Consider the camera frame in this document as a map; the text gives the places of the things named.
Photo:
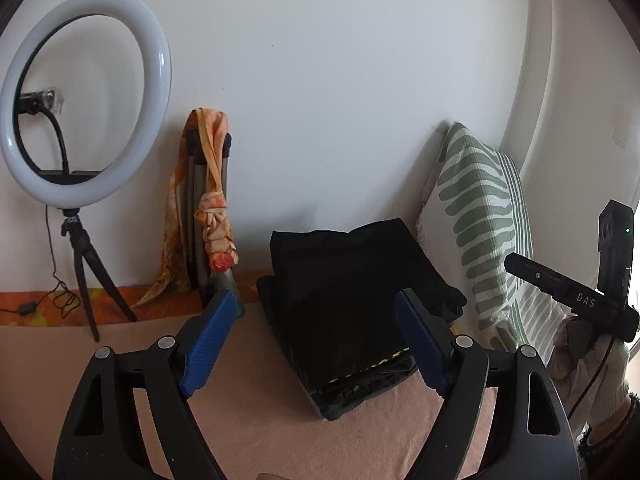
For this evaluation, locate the peach blanket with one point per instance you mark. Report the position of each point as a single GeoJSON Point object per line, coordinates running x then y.
{"type": "Point", "coordinates": [260, 410]}

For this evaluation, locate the person's right hand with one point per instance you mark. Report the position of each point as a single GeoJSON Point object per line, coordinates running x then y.
{"type": "Point", "coordinates": [620, 370]}

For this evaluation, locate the black mini tripod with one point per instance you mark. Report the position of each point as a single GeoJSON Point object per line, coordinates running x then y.
{"type": "Point", "coordinates": [82, 260]}

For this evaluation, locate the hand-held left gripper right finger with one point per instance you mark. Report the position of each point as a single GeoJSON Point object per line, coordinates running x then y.
{"type": "Point", "coordinates": [425, 345]}

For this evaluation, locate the green striped white pillow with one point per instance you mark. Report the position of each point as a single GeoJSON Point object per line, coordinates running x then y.
{"type": "Point", "coordinates": [480, 200]}

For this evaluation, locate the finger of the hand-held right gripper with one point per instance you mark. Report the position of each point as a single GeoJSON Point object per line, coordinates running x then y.
{"type": "Point", "coordinates": [537, 276]}

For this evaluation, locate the person's right forearm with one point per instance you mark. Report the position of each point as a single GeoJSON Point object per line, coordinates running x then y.
{"type": "Point", "coordinates": [607, 440]}

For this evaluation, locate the stack of black clothes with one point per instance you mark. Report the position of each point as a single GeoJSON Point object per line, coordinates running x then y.
{"type": "Point", "coordinates": [350, 285]}

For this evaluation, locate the orange floral bed sheet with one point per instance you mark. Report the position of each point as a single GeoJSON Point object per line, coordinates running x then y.
{"type": "Point", "coordinates": [165, 311]}

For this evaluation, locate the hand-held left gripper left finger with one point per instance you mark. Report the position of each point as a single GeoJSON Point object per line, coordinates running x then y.
{"type": "Point", "coordinates": [210, 340]}

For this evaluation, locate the black gooseneck phone holder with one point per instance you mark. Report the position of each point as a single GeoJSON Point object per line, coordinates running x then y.
{"type": "Point", "coordinates": [35, 102]}

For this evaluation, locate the orange patterned scarf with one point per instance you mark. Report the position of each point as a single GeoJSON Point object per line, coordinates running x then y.
{"type": "Point", "coordinates": [215, 220]}

